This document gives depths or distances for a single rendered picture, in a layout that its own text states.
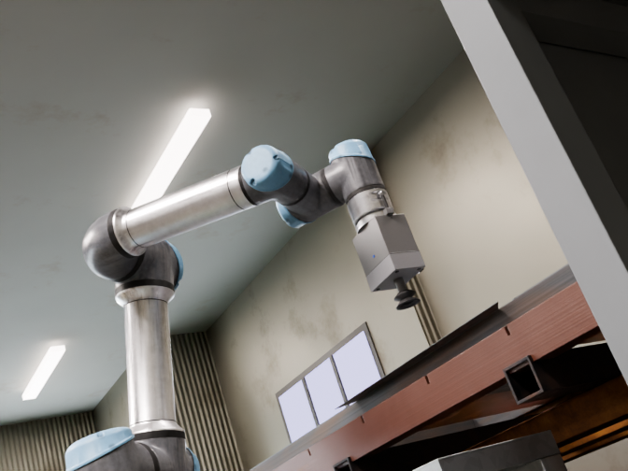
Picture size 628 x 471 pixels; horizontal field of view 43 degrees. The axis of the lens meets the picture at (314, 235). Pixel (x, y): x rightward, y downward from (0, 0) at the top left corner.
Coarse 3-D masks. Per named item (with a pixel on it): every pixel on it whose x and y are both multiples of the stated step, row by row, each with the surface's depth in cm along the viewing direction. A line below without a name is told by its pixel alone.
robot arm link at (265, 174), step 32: (256, 160) 132; (288, 160) 133; (192, 192) 139; (224, 192) 136; (256, 192) 134; (288, 192) 135; (96, 224) 147; (128, 224) 144; (160, 224) 141; (192, 224) 140; (96, 256) 147; (128, 256) 146
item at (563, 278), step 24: (552, 288) 106; (504, 312) 113; (456, 336) 121; (480, 336) 117; (600, 336) 131; (432, 360) 125; (384, 384) 135; (408, 384) 130; (360, 408) 140; (480, 408) 162; (504, 408) 173; (528, 408) 190; (312, 432) 152; (432, 432) 198; (288, 456) 159
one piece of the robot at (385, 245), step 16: (384, 208) 136; (368, 224) 136; (384, 224) 134; (400, 224) 136; (352, 240) 140; (368, 240) 136; (384, 240) 132; (400, 240) 134; (368, 256) 137; (384, 256) 133; (400, 256) 132; (416, 256) 134; (368, 272) 137; (384, 272) 133; (400, 272) 132; (416, 272) 135; (384, 288) 137; (400, 288) 134
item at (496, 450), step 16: (544, 432) 101; (480, 448) 94; (496, 448) 96; (512, 448) 97; (528, 448) 98; (544, 448) 100; (432, 464) 91; (448, 464) 91; (464, 464) 92; (480, 464) 93; (496, 464) 94; (512, 464) 96
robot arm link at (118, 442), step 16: (112, 432) 133; (128, 432) 135; (80, 448) 131; (96, 448) 130; (112, 448) 131; (128, 448) 133; (144, 448) 138; (80, 464) 129; (96, 464) 129; (112, 464) 129; (128, 464) 131; (144, 464) 135
